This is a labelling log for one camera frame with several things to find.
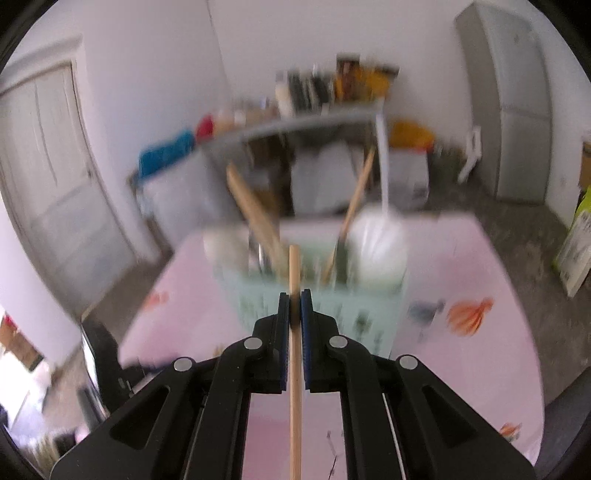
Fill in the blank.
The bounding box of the red plastic bag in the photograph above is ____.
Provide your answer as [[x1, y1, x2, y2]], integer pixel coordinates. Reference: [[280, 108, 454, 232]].
[[196, 115, 218, 142]]

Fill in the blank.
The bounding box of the grey panel door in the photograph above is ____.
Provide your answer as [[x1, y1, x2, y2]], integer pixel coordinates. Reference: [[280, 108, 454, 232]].
[[0, 39, 140, 320]]

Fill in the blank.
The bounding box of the white sack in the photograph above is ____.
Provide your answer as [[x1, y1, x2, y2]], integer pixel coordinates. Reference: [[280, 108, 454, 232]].
[[291, 145, 366, 216]]

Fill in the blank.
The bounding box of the long wooden chopstick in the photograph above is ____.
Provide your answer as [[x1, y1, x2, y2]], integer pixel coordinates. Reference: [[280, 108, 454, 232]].
[[321, 148, 376, 285], [287, 244, 304, 480], [226, 164, 290, 283]]

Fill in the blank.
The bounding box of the black chair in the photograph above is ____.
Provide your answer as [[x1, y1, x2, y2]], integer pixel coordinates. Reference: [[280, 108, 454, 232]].
[[78, 318, 140, 416]]

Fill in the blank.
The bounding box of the mint green utensil holder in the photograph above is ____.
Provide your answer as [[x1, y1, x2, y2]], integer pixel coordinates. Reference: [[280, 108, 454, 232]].
[[215, 240, 410, 359]]

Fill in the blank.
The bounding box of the yellow plastic bag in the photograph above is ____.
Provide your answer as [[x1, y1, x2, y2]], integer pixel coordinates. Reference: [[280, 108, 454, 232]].
[[390, 119, 437, 151]]

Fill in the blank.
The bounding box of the printed cardboard box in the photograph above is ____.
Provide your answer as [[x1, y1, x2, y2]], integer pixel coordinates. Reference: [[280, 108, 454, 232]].
[[0, 314, 45, 373]]

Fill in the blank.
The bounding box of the yellow snack bag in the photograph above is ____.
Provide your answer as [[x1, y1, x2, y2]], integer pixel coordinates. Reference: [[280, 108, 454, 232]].
[[335, 55, 400, 103]]

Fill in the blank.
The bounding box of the white leg side table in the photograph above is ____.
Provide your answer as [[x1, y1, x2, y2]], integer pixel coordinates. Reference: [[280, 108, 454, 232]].
[[201, 104, 398, 219]]

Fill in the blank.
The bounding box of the white foam box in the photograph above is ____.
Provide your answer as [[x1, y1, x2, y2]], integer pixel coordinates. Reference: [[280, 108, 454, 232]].
[[388, 148, 430, 211]]

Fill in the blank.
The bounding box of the white plastic rice scoop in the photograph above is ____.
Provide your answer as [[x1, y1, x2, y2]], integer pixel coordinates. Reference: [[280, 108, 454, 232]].
[[345, 208, 411, 294]]

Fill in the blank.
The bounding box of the yellow green rice bag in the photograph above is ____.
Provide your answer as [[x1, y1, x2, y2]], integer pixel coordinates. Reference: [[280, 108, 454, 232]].
[[554, 185, 591, 299]]

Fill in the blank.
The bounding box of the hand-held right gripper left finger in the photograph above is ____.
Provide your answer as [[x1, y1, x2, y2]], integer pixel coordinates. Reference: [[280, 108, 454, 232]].
[[50, 292, 293, 480]]

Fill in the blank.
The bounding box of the pink balloon print tablecloth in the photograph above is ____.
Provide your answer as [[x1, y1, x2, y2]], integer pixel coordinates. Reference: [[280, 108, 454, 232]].
[[117, 215, 546, 480]]

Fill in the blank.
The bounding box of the white plastic bottle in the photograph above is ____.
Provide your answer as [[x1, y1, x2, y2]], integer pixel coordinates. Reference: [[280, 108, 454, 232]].
[[276, 74, 294, 119]]

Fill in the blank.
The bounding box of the black thermos flask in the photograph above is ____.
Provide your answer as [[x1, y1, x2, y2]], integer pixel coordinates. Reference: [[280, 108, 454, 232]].
[[288, 71, 308, 114]]

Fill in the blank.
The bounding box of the metal spoon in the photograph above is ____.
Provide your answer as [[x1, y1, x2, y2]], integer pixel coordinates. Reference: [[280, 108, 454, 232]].
[[248, 233, 273, 278]]

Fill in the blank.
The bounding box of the steel electric kettle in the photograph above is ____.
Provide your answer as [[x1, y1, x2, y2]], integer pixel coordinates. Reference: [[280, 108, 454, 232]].
[[307, 69, 334, 112]]

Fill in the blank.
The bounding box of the brown cardboard box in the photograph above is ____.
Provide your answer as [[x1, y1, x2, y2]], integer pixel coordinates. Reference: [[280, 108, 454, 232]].
[[579, 141, 591, 190]]

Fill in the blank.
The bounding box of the blue plastic bag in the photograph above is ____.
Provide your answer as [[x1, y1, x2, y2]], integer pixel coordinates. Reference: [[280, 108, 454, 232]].
[[139, 130, 195, 179]]

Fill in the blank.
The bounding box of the silver refrigerator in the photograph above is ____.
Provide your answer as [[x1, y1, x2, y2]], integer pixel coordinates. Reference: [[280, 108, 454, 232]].
[[455, 0, 555, 206]]

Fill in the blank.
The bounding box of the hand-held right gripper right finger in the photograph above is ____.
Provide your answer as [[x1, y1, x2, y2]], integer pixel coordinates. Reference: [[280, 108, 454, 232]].
[[300, 288, 539, 480]]

